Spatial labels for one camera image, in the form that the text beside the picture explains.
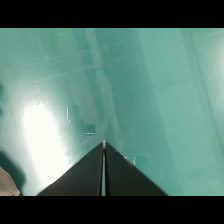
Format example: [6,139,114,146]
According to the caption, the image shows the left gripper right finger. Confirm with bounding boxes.
[104,141,168,197]

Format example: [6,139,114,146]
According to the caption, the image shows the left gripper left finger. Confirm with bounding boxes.
[37,142,105,197]

